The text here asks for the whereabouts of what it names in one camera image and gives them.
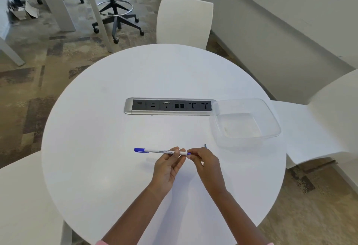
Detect person's left hand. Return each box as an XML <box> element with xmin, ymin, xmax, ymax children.
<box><xmin>151</xmin><ymin>147</ymin><xmax>187</xmax><ymax>195</ymax></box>

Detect person's right hand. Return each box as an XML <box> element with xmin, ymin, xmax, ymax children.
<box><xmin>186</xmin><ymin>147</ymin><xmax>227</xmax><ymax>196</ymax></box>

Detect white pen with blue cap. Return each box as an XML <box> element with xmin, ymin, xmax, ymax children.
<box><xmin>134</xmin><ymin>148</ymin><xmax>192</xmax><ymax>157</ymax></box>

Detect person's right forearm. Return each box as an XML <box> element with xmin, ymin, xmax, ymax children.
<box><xmin>208</xmin><ymin>187</ymin><xmax>275</xmax><ymax>245</ymax></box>

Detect person's left forearm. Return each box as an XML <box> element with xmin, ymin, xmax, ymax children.
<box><xmin>101</xmin><ymin>185</ymin><xmax>169</xmax><ymax>245</ymax></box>

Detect silver table power socket panel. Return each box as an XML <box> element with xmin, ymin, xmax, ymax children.
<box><xmin>124</xmin><ymin>97</ymin><xmax>217</xmax><ymax>116</ymax></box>

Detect clear plastic container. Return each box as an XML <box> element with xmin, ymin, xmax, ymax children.
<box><xmin>210</xmin><ymin>98</ymin><xmax>282</xmax><ymax>148</ymax></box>

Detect white chair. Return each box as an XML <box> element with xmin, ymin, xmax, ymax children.
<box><xmin>156</xmin><ymin>0</ymin><xmax>214</xmax><ymax>50</ymax></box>
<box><xmin>0</xmin><ymin>151</ymin><xmax>74</xmax><ymax>245</ymax></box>
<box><xmin>270</xmin><ymin>69</ymin><xmax>358</xmax><ymax>170</ymax></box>

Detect black office stool with footring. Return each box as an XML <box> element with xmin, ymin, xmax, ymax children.
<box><xmin>91</xmin><ymin>0</ymin><xmax>145</xmax><ymax>44</ymax></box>

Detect white desk leg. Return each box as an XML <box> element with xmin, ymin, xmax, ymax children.
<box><xmin>30</xmin><ymin>0</ymin><xmax>77</xmax><ymax>32</ymax></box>
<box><xmin>0</xmin><ymin>36</ymin><xmax>26</xmax><ymax>67</ymax></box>
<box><xmin>79</xmin><ymin>0</ymin><xmax>114</xmax><ymax>53</ymax></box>

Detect cardboard scraps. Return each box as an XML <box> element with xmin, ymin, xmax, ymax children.
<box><xmin>8</xmin><ymin>0</ymin><xmax>40</xmax><ymax>21</ymax></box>

